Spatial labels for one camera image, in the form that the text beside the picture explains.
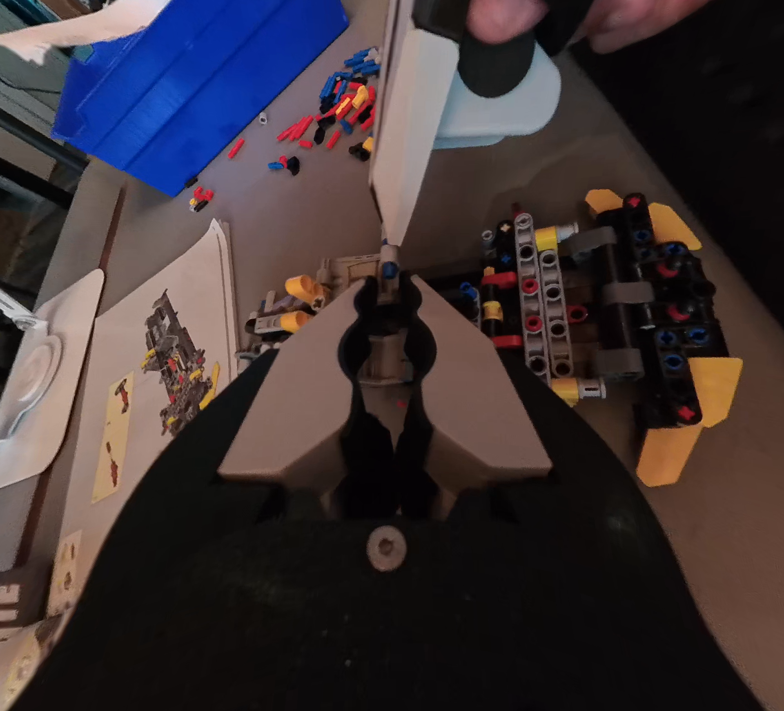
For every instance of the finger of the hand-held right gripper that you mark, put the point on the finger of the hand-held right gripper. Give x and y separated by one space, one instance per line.
410 111

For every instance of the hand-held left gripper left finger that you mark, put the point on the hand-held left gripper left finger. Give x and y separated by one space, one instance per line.
294 411

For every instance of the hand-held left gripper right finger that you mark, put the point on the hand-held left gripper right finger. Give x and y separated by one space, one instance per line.
484 411

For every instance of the grey lego panel piece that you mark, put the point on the grey lego panel piece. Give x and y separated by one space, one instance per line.
352 264

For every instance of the blue lego pin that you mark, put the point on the blue lego pin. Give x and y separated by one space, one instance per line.
389 268

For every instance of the lego car chassis model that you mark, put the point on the lego car chassis model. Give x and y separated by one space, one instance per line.
612 307

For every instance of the open lego instruction booklet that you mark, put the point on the open lego instruction booklet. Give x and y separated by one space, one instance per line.
196 270

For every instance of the pile of red blue pins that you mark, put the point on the pile of red blue pins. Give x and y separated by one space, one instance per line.
343 99

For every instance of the blue plastic bin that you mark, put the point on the blue plastic bin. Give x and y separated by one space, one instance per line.
214 50

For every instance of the white monitor stand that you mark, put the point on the white monitor stand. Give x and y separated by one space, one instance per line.
55 356

